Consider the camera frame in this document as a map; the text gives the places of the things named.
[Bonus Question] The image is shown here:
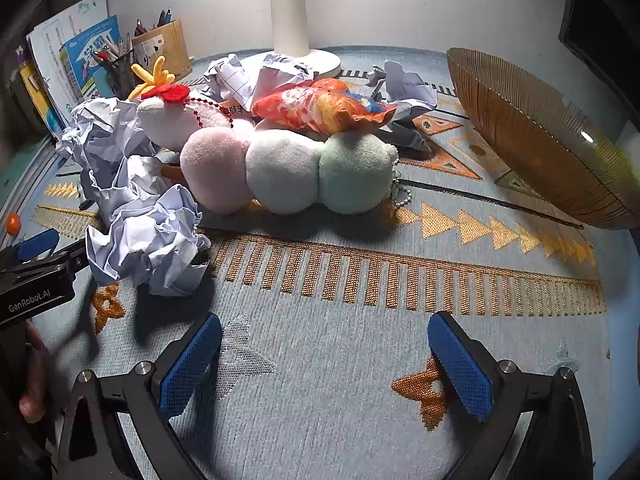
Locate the black mesh pen holder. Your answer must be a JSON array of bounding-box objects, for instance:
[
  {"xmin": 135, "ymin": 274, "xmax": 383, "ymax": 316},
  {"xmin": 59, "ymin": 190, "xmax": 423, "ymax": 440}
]
[{"xmin": 97, "ymin": 42, "xmax": 138, "ymax": 102}]

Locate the bunch of pencils and markers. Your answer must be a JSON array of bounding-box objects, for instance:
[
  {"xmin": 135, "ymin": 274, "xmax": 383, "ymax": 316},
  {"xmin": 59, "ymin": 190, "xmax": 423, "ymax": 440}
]
[{"xmin": 92, "ymin": 32, "xmax": 136, "ymax": 68}]

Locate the white desk lamp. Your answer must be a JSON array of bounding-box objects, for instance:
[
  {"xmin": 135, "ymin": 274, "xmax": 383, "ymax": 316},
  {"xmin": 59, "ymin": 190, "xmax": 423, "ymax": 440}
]
[{"xmin": 250, "ymin": 0, "xmax": 342, "ymax": 78}]

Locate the brown cylinder pen holder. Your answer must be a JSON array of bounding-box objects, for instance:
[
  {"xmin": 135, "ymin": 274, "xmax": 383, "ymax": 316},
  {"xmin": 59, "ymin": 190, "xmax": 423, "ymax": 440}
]
[{"xmin": 131, "ymin": 19, "xmax": 193, "ymax": 81}]

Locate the plain three-ball dango plush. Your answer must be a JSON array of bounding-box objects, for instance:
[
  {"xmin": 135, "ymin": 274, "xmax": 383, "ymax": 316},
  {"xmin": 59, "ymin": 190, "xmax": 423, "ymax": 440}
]
[{"xmin": 160, "ymin": 127, "xmax": 416, "ymax": 216}]

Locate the white chicken plush red comb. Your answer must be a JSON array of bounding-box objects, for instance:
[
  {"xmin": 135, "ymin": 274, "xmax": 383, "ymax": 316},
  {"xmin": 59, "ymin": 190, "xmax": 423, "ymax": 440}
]
[{"xmin": 127, "ymin": 55, "xmax": 236, "ymax": 151}]

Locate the person's left hand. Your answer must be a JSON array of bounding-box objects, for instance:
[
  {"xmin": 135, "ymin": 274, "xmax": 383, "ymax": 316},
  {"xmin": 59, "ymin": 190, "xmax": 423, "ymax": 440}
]
[{"xmin": 19, "ymin": 320, "xmax": 55, "ymax": 423}]

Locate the blue patterned woven mat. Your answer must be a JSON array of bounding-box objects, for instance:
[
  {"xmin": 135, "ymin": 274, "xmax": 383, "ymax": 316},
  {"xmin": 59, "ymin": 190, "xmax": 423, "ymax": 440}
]
[{"xmin": 0, "ymin": 45, "xmax": 618, "ymax": 480}]

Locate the bunch of ballpoint pens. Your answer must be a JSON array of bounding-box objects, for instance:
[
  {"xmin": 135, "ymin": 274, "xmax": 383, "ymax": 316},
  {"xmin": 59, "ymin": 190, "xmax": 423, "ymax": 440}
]
[{"xmin": 132, "ymin": 7, "xmax": 175, "ymax": 38}]

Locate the orange snack packet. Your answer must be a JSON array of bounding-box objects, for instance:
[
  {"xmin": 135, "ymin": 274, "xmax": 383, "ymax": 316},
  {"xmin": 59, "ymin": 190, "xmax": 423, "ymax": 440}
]
[{"xmin": 250, "ymin": 85, "xmax": 398, "ymax": 135}]

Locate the white cover workbook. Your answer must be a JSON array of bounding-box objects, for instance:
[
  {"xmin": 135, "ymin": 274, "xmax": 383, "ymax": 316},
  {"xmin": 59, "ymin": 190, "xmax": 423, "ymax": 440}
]
[{"xmin": 26, "ymin": 0, "xmax": 110, "ymax": 106}]

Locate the grid paper ball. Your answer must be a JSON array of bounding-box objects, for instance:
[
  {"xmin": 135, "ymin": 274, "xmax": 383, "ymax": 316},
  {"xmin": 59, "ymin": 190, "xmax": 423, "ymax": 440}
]
[{"xmin": 202, "ymin": 52, "xmax": 261, "ymax": 111}]

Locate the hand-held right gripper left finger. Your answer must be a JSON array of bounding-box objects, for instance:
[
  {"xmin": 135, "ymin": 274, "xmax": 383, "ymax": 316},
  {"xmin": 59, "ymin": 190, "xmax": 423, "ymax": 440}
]
[{"xmin": 52, "ymin": 312, "xmax": 223, "ymax": 480}]

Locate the brown woven basket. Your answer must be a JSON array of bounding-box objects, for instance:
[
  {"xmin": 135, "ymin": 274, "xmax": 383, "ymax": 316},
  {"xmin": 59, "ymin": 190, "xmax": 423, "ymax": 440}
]
[{"xmin": 446, "ymin": 47, "xmax": 640, "ymax": 231}]

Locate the blue cover workbook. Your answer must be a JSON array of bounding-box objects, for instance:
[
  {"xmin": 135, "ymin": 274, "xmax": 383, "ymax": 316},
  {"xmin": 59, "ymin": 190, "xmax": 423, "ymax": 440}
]
[{"xmin": 59, "ymin": 14, "xmax": 123, "ymax": 106}]

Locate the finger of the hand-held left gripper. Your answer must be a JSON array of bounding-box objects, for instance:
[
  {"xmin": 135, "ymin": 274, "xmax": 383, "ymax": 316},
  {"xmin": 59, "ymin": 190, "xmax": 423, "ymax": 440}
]
[
  {"xmin": 15, "ymin": 229, "xmax": 61, "ymax": 262},
  {"xmin": 52, "ymin": 238, "xmax": 92, "ymax": 286}
]

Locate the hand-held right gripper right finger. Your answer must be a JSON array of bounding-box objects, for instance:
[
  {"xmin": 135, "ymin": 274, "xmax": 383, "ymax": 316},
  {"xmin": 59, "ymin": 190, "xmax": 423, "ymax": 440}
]
[{"xmin": 427, "ymin": 310, "xmax": 596, "ymax": 480}]

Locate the orange tangerine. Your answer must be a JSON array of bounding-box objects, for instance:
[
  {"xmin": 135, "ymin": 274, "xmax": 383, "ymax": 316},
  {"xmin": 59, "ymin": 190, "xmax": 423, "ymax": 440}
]
[{"xmin": 311, "ymin": 77, "xmax": 353, "ymax": 93}]

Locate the yellow purple book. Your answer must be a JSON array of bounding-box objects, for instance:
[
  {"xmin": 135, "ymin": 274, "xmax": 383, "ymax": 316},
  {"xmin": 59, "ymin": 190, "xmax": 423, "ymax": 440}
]
[{"xmin": 17, "ymin": 57, "xmax": 56, "ymax": 133}]

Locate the grey white paper ball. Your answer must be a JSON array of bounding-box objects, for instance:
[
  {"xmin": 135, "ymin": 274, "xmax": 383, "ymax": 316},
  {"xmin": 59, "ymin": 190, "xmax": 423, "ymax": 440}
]
[{"xmin": 367, "ymin": 60, "xmax": 439, "ymax": 153}]

